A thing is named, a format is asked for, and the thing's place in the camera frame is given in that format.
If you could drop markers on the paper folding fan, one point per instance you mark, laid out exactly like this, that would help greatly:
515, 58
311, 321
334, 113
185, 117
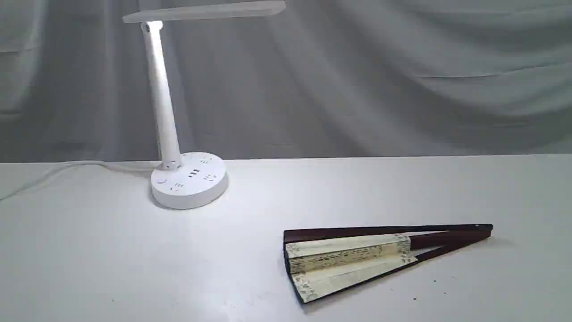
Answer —
322, 262

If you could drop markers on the white desk lamp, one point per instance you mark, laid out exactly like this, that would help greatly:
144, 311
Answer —
185, 180

